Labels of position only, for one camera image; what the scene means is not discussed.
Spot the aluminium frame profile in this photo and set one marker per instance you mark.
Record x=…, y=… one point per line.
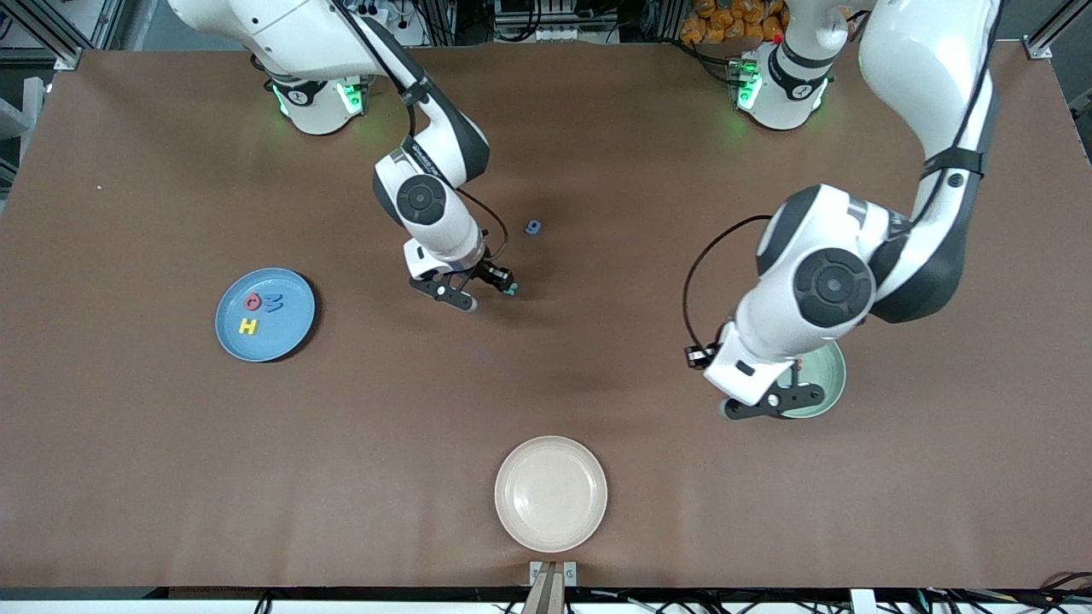
x=1039, y=49
x=68, y=58

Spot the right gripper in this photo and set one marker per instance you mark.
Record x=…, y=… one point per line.
x=488, y=272

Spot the brown table mat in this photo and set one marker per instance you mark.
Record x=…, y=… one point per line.
x=171, y=469

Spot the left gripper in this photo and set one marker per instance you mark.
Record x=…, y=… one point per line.
x=696, y=356

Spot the green plate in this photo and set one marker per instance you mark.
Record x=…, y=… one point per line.
x=832, y=379

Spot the blue plate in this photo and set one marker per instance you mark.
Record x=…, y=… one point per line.
x=273, y=341

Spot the beige plate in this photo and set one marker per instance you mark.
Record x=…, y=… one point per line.
x=550, y=495

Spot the white power strip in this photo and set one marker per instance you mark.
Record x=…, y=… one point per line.
x=375, y=13

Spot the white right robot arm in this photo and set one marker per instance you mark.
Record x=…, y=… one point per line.
x=281, y=26

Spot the pink foam letter Q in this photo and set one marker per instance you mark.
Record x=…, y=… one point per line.
x=246, y=301

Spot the yellow foam capital H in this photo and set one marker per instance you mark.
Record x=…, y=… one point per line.
x=248, y=326

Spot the orange snack bags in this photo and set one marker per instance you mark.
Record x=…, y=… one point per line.
x=725, y=21

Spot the metal camera stand bracket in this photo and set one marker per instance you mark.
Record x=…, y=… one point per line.
x=537, y=570

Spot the electronics rack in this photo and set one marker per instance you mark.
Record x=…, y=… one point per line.
x=546, y=21

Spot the blue foam letter W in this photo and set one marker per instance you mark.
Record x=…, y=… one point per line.
x=273, y=302

